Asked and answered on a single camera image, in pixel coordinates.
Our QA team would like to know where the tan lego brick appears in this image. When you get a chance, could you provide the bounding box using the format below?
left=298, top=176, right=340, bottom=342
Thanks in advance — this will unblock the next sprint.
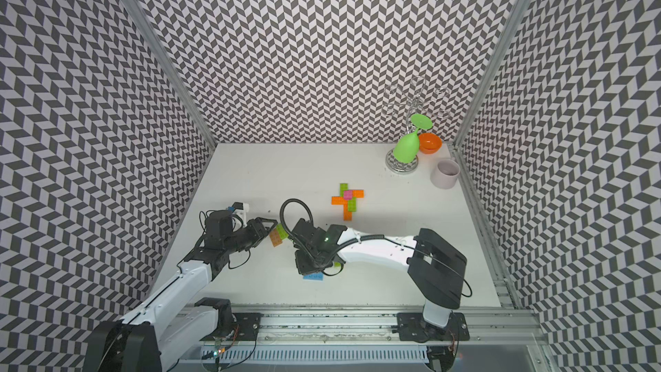
left=270, top=231, right=282, bottom=247

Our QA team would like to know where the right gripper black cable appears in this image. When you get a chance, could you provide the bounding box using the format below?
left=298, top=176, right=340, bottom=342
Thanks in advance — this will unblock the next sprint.
left=279, top=198, right=316, bottom=249

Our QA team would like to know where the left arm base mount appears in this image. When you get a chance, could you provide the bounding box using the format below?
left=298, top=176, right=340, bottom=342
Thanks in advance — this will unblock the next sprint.
left=194, top=297, right=263, bottom=342

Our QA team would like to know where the green lego plate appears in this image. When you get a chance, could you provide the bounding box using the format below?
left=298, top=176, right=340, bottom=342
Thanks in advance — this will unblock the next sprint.
left=275, top=224, right=288, bottom=240

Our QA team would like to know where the aluminium front rail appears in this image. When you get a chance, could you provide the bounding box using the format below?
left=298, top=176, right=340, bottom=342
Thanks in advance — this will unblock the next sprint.
left=97, top=306, right=559, bottom=372

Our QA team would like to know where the grey cup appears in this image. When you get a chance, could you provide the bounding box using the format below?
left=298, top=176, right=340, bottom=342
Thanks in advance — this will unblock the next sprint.
left=430, top=158, right=461, bottom=189

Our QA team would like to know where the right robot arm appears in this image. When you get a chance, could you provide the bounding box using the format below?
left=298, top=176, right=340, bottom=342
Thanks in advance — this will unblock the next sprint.
left=287, top=219, right=468, bottom=328

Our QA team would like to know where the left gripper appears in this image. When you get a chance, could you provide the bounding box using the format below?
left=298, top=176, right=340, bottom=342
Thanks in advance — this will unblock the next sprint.
left=224, top=217, right=278, bottom=256

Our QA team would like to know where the orange plastic bowl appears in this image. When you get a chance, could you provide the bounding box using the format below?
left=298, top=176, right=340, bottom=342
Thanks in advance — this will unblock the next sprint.
left=418, top=133, right=443, bottom=155

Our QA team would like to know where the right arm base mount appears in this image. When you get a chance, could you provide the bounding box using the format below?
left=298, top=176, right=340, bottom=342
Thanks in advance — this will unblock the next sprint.
left=392, top=312, right=470, bottom=344

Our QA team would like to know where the green plastic wine glass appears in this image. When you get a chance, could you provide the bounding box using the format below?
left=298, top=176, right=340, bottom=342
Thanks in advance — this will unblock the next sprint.
left=392, top=114, right=433, bottom=164

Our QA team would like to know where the blue lego plate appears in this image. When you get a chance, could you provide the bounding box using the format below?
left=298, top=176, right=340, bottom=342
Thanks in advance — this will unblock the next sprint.
left=303, top=273, right=325, bottom=281

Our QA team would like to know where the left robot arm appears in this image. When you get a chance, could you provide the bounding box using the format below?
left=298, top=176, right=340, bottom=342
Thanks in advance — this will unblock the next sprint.
left=83, top=208, right=278, bottom=371

